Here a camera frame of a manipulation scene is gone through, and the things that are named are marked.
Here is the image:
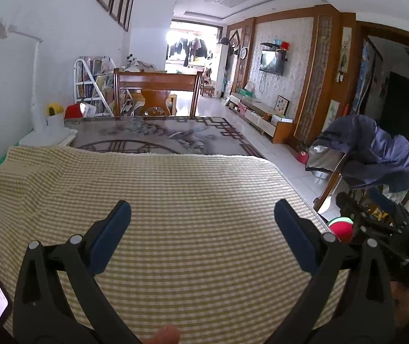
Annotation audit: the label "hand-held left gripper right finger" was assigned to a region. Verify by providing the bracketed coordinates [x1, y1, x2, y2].
[266, 199, 395, 344]

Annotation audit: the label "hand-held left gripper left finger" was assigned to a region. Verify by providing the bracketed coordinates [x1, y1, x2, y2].
[13, 201, 141, 344]

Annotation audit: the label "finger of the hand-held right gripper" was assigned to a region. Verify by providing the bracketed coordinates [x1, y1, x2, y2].
[335, 191, 408, 263]
[367, 186, 409, 230]

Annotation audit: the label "person's left hand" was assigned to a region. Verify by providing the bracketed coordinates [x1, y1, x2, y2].
[146, 323, 182, 344]

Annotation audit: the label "carved wooden chair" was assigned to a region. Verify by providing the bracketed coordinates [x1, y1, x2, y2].
[312, 150, 354, 216]

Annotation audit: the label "purple jacket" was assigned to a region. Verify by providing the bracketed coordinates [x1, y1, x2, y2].
[305, 115, 409, 193]

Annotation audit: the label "yellow checked tablecloth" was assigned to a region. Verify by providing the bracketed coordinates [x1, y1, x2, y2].
[0, 146, 351, 344]

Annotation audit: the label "blue door poster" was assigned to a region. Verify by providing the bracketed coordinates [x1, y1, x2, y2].
[357, 38, 385, 116]

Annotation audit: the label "framed star picture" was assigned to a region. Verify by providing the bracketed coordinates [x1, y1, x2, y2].
[274, 95, 291, 116]

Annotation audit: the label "white book rack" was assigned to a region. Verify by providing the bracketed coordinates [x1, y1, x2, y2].
[73, 56, 116, 116]

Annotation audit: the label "wooden dining chair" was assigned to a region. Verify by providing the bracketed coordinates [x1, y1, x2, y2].
[113, 68, 204, 117]

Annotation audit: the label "white standing air conditioner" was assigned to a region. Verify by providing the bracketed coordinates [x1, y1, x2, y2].
[216, 43, 229, 97]

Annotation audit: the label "hanging clothes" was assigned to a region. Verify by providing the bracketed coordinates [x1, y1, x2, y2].
[167, 38, 209, 67]

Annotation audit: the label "wall scroll painting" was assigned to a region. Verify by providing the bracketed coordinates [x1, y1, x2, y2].
[339, 27, 352, 81]

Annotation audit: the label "wall television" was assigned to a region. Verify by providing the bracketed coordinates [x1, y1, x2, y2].
[260, 50, 285, 76]

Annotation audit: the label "wall shelf with bowls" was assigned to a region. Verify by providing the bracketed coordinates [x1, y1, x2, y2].
[260, 41, 291, 52]

